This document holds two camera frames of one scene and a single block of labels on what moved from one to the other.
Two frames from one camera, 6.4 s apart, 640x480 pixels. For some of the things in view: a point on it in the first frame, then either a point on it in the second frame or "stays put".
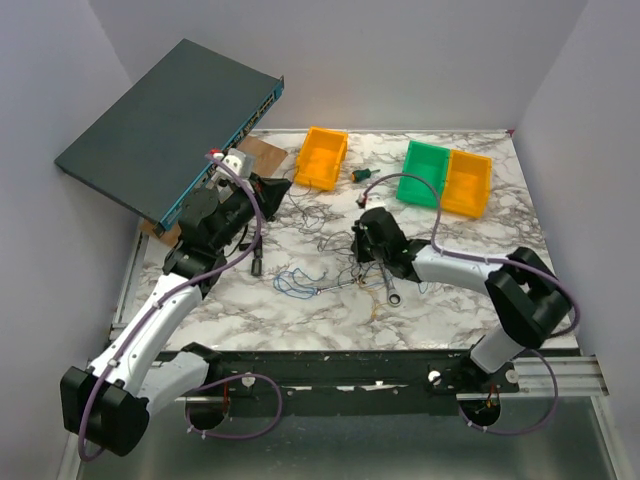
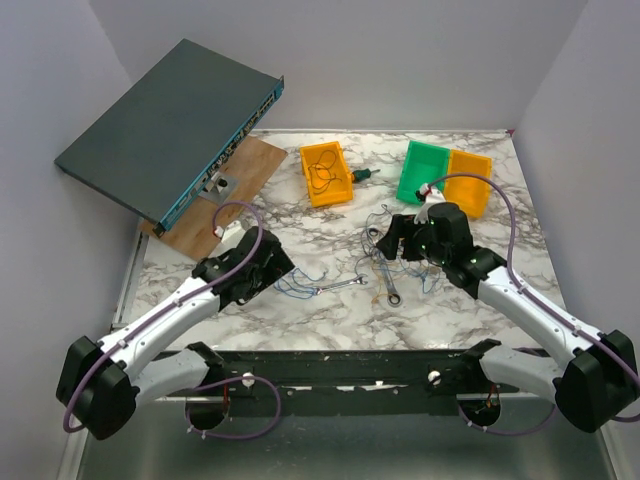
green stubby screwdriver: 362,174 stays put
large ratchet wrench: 394,299 stays put
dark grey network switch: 147,154 stays put
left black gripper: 268,193 → 277,267
